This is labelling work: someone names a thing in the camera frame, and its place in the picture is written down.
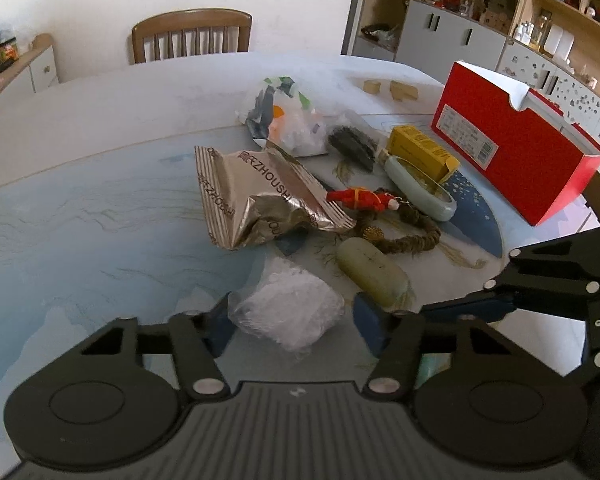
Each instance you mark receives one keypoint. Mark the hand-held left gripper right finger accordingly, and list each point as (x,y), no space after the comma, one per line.
(372,327)

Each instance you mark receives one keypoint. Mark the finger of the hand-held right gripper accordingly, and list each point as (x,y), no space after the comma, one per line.
(472,308)
(565,252)

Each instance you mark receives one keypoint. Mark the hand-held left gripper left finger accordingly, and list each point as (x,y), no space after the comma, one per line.
(220,329)

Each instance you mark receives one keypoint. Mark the pale green oval case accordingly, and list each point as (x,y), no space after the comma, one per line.
(372,265)

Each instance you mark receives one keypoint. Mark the white plastic bag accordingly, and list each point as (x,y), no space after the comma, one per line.
(287,310)

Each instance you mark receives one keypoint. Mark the red shoe box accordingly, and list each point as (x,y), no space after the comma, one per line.
(505,145)

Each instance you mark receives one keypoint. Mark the red santa figurine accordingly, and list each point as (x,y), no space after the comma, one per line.
(362,200)

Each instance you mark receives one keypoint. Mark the light blue oval case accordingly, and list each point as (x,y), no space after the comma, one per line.
(415,187)

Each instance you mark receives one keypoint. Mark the yellow cardboard box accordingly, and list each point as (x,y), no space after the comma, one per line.
(417,147)

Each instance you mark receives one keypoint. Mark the clear plastic bag green print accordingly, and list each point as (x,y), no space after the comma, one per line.
(290,120)

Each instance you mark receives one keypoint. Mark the brown wooden slatted chair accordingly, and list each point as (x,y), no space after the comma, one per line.
(192,22)

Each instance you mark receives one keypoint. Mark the wooden sideboard with white drawers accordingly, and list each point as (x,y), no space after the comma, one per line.
(22,72)

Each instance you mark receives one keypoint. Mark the pile of small toys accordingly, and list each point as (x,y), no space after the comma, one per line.
(5,52)

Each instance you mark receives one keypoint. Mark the white wooden wall cabinet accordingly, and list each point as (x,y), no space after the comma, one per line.
(460,30)

